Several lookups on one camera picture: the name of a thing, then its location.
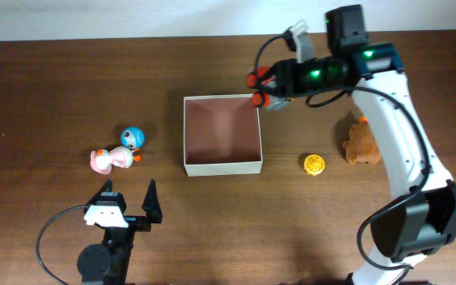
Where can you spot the brown plush bear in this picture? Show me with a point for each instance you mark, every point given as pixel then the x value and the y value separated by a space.
pixel 361 145

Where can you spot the grey red toy truck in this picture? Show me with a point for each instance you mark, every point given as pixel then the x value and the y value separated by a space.
pixel 265 98

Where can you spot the white cardboard box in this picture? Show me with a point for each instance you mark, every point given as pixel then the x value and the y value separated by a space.
pixel 221 135

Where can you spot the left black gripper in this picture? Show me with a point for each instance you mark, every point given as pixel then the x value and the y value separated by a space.
pixel 134 220

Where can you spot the blue ball toy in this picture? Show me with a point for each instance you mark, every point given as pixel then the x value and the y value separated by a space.
pixel 132 137

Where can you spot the pink white duck toy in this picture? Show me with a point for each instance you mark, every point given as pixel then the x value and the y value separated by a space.
pixel 102 161

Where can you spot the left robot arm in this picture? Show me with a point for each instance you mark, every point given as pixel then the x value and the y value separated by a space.
pixel 107 261

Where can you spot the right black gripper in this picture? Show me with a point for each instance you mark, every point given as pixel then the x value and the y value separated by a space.
pixel 279 79

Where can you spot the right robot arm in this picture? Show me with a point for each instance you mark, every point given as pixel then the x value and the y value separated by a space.
pixel 421 217

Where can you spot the yellow round plastic toy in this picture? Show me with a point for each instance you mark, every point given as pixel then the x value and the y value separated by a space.
pixel 314 164

